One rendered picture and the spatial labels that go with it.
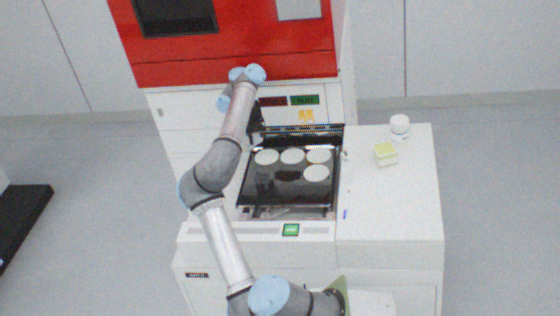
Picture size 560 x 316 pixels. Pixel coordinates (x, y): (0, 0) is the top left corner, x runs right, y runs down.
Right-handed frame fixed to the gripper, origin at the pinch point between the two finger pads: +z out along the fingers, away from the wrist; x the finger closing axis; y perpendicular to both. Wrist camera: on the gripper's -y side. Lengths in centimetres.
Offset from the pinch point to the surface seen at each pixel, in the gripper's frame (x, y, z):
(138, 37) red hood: 25, -27, -48
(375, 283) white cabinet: -67, 19, 23
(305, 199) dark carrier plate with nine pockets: -31.6, 9.8, 7.2
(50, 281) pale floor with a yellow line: 73, -117, 97
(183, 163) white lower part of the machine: 30.4, -26.1, 18.6
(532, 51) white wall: 70, 206, 57
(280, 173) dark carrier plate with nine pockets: -12.8, 7.0, 7.3
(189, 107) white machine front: 25.0, -16.5, -11.9
